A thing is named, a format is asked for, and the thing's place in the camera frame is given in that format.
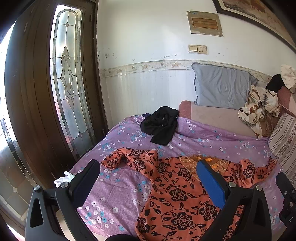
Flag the orange black floral garment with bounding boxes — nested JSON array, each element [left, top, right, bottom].
[[100, 146, 278, 241]]

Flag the white crumpled cloth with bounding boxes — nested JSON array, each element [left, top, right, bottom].
[[54, 171, 75, 188]]

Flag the striped floral cushion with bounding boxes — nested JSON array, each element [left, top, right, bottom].
[[268, 113, 296, 187]]

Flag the purple floral bed sheet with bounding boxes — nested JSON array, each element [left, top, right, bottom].
[[71, 115, 283, 238]]

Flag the pink quilted mattress cover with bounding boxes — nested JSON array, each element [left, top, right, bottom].
[[179, 100, 260, 139]]

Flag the cream brown floral cloth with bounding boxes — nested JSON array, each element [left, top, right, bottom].
[[238, 85, 281, 138]]

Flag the pink quilted headboard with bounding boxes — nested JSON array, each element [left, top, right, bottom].
[[277, 86, 296, 118]]

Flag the black crumpled garment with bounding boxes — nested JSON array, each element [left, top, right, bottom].
[[140, 106, 180, 146]]

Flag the black cloth on headboard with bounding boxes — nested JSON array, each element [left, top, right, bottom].
[[266, 74, 285, 93]]

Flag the grey pillow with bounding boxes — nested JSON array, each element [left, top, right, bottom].
[[192, 63, 258, 110]]

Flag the white floral cloth on headboard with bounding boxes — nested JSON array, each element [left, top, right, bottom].
[[280, 64, 296, 89]]

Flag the dark framed horse painting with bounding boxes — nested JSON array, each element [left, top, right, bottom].
[[213, 0, 295, 51]]

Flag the beige double light switch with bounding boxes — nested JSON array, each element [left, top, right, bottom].
[[188, 45, 208, 55]]

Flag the beige wall plaque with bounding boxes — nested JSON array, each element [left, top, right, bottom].
[[187, 11, 223, 37]]

